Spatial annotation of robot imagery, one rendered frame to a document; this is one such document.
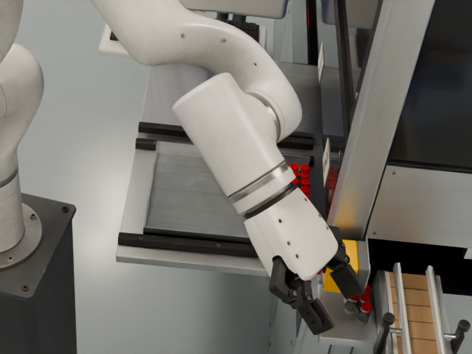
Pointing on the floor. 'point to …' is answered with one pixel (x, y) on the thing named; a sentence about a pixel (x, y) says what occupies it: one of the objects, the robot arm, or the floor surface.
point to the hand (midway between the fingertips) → (336, 305)
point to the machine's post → (373, 128)
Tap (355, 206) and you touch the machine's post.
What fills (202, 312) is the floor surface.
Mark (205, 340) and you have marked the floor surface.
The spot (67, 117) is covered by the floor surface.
